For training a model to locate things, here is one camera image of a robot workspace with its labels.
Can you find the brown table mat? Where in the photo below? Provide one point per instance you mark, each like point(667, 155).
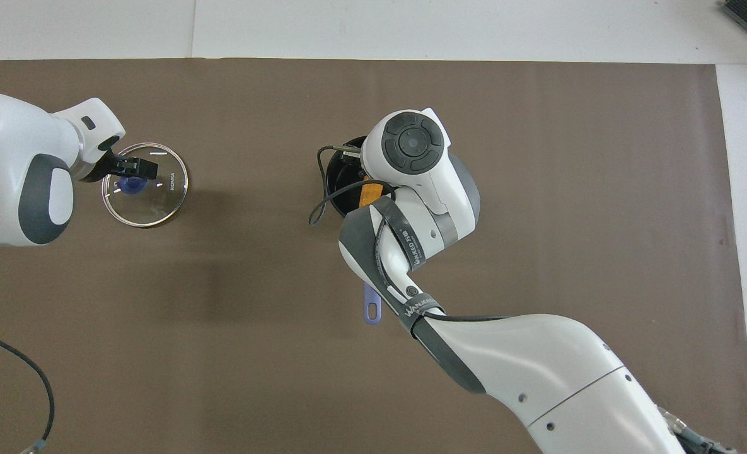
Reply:
point(222, 353)

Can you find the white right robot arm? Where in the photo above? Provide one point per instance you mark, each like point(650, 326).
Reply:
point(537, 366)

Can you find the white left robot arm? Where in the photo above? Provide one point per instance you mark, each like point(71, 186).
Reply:
point(26, 170)

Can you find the glass lid with blue knob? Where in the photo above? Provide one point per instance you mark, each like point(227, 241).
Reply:
point(152, 198)

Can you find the yellow toy corn cob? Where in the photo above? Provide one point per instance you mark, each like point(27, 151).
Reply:
point(369, 194)

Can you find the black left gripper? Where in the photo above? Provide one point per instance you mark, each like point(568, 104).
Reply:
point(127, 165)

